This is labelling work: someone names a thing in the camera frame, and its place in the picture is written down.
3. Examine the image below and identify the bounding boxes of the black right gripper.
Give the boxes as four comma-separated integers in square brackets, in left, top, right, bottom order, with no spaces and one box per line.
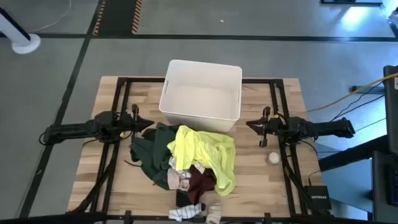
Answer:
[246,106,282,148]

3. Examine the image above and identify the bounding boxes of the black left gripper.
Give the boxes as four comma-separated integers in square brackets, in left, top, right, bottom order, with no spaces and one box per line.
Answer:
[121,104,155,144]

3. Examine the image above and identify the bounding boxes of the dark green garment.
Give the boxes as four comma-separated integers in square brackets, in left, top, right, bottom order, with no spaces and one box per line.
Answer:
[129,122,180,191]

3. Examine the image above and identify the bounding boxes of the neon yellow garment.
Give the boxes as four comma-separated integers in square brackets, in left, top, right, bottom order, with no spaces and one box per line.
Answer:
[167,124,237,197]

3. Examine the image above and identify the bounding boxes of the pink beige sock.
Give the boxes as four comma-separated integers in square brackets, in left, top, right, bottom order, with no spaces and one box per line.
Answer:
[167,167,192,192]

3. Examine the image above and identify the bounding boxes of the maroon garment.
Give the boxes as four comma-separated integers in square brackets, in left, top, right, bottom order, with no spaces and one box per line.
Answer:
[186,164,217,205]

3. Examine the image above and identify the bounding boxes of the black garment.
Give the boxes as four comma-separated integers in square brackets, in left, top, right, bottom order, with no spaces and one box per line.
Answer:
[175,189,195,208]

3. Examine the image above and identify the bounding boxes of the white striped sock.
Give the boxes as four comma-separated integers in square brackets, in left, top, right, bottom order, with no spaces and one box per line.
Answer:
[169,203,206,222]

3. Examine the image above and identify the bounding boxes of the white ball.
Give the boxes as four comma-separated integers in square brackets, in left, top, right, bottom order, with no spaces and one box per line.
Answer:
[267,151,280,165]

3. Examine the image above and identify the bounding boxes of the white plastic bin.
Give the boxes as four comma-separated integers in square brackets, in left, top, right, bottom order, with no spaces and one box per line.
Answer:
[159,59,243,133]

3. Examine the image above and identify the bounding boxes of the orange black striped floor mat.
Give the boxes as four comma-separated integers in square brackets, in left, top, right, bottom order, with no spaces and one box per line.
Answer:
[92,0,143,35]

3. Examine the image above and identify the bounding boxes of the black floor power strip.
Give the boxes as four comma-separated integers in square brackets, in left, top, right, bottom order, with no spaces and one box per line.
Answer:
[350,85,386,95]

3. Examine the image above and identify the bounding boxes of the black computer case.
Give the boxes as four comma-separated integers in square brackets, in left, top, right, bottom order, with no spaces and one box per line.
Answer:
[382,64,398,156]

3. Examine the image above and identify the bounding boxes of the black workstation desk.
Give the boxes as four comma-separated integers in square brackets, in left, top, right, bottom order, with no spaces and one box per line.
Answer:
[317,134,398,223]

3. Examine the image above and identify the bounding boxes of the white pole with round base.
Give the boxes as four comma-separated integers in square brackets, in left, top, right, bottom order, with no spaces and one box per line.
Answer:
[0,7,42,55]

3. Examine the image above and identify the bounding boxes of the black metal table frame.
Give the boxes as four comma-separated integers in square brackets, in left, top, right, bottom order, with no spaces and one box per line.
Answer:
[65,77,335,224]

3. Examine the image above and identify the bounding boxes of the black Netgear switch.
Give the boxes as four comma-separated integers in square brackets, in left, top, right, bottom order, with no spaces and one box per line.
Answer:
[303,185,332,211]

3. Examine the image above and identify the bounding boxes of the black floor cable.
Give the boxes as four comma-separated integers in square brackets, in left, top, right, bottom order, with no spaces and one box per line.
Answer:
[337,94,386,119]
[329,81,386,122]

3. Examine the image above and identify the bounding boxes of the white floor cable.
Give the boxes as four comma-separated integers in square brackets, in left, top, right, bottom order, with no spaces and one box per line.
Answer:
[29,0,72,34]

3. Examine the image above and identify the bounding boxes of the yellow cable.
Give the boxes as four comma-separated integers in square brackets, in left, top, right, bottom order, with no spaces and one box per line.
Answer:
[306,72,398,113]

